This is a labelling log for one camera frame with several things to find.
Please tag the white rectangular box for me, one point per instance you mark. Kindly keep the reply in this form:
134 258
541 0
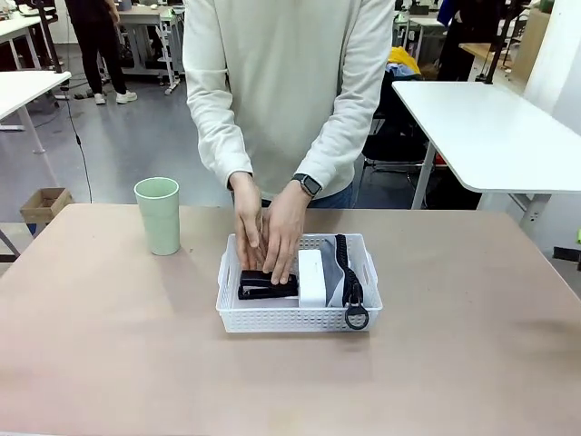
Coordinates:
312 277

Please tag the white perforated plastic basket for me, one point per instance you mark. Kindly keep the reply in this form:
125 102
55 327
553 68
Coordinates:
295 318

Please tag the pale green cup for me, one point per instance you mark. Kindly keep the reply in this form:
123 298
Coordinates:
159 218

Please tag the person's left hand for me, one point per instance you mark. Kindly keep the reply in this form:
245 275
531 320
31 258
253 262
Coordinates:
283 231

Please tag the white desk with wheels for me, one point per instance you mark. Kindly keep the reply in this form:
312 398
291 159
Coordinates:
145 18

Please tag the yellow cloth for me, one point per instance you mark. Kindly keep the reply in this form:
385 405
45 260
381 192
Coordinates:
403 58

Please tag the person's right forearm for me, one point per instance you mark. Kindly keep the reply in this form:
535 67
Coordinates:
224 150

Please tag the person's left forearm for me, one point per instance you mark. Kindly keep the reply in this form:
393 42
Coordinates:
333 145

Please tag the black office chair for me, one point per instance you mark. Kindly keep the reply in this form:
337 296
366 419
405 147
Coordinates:
395 136

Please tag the black stapler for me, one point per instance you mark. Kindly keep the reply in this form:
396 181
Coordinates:
258 290

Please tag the large white desk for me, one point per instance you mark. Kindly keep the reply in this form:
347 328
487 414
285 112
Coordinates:
485 131

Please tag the bystander in dark clothes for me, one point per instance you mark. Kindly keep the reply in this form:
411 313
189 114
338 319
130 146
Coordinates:
458 41

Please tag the black stand pole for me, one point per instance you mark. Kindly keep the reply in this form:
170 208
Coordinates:
499 41

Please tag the wooden desk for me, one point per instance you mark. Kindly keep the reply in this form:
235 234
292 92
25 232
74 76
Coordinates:
481 49

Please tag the black wrist watch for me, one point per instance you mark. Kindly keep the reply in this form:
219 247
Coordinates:
308 184

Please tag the person's right hand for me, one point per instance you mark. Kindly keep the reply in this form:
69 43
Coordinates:
247 218

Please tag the open cardboard floor box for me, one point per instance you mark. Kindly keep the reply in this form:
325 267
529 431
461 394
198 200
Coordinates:
45 204

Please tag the person in cream sweater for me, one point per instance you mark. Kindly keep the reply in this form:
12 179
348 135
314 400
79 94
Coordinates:
290 68

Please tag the bystander in black clothes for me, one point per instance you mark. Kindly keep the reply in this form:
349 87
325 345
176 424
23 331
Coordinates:
97 45

